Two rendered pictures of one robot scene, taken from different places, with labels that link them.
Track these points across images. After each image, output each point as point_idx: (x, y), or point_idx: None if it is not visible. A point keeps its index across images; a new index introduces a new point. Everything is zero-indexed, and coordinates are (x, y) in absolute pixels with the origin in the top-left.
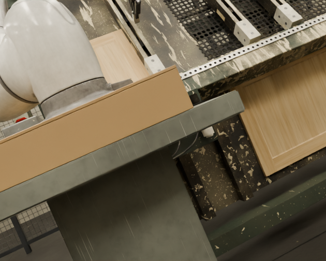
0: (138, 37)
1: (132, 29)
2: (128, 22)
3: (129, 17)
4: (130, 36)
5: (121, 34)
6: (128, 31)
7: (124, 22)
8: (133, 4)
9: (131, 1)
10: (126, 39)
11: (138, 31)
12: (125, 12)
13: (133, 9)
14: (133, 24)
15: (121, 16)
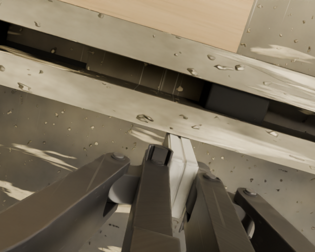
0: (21, 55)
1: (150, 88)
2: (203, 105)
3: (222, 135)
4: (51, 2)
5: (194, 23)
6: (103, 24)
7: (209, 69)
8: (132, 218)
9: (131, 241)
10: (137, 15)
11: (57, 85)
12: (285, 145)
13: (143, 179)
14: (146, 108)
15: (280, 96)
